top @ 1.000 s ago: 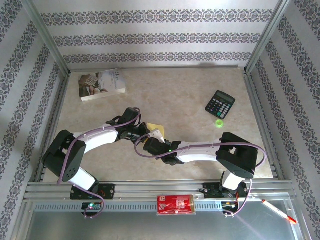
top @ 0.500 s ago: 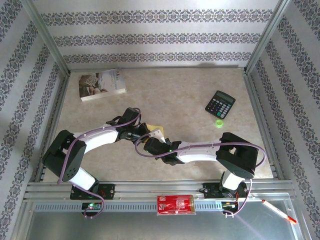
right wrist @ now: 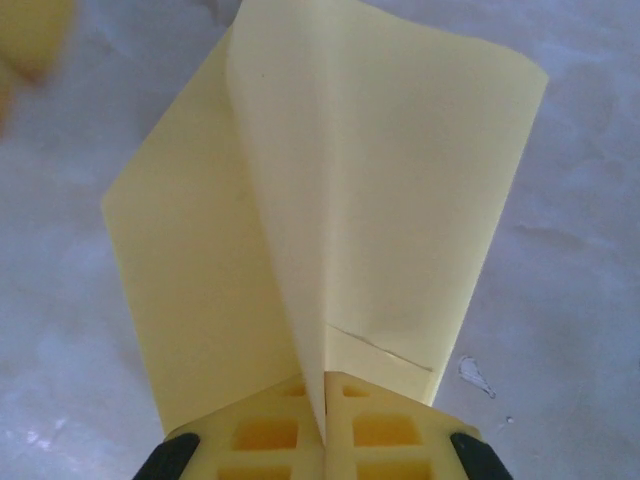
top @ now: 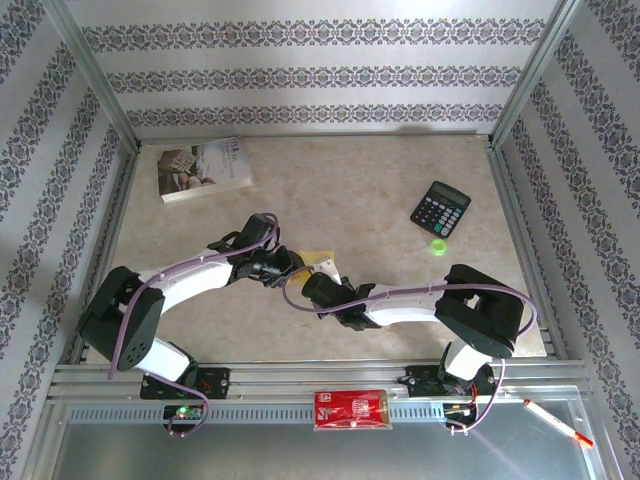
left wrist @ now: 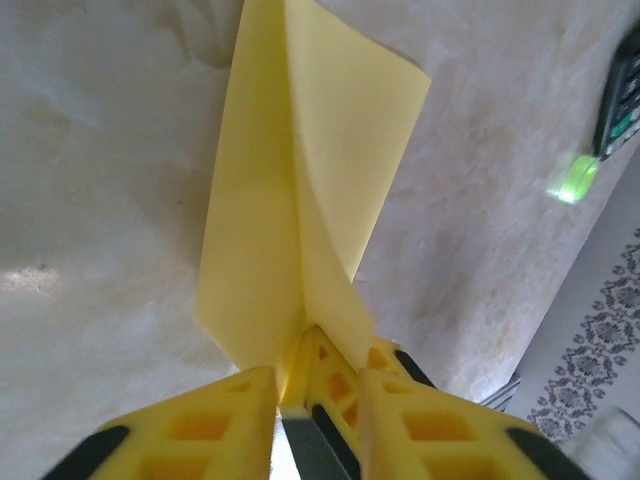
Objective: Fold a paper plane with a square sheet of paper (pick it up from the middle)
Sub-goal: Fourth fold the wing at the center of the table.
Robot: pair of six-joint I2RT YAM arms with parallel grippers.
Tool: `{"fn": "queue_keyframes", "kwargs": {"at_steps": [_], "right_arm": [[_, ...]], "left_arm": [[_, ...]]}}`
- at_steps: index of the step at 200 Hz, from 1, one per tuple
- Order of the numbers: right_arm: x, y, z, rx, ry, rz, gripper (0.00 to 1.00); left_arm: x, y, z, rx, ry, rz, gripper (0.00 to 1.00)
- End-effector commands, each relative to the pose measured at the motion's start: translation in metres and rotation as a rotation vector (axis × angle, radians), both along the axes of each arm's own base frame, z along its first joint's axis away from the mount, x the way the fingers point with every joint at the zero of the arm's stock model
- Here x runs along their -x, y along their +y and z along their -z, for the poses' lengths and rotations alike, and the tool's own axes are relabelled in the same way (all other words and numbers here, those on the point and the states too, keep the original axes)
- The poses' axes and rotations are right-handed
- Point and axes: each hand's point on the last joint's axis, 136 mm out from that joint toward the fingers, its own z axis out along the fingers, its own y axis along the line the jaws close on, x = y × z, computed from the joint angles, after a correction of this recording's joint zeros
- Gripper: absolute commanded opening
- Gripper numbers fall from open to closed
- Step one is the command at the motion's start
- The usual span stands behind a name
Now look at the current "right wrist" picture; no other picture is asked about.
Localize yellow cloth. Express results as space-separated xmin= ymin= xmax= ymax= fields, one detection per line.
xmin=99 ymin=0 xmax=551 ymax=439

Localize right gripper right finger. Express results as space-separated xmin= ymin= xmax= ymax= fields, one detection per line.
xmin=324 ymin=370 xmax=516 ymax=480

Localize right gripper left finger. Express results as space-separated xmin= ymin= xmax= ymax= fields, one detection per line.
xmin=132 ymin=372 xmax=327 ymax=480

